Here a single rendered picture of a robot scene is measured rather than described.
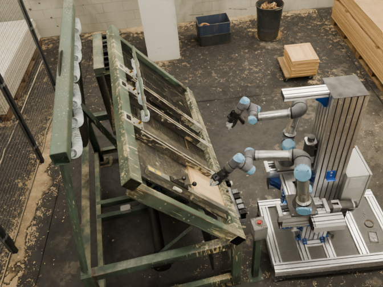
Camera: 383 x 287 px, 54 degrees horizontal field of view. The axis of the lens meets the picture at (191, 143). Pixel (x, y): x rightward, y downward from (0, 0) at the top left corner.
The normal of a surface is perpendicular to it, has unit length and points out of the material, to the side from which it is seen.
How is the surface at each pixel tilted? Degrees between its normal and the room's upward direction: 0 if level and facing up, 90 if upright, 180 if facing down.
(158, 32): 90
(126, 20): 90
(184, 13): 90
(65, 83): 0
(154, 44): 90
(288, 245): 0
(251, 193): 0
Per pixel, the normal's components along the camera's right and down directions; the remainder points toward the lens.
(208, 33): 0.15, 0.69
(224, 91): -0.07, -0.72
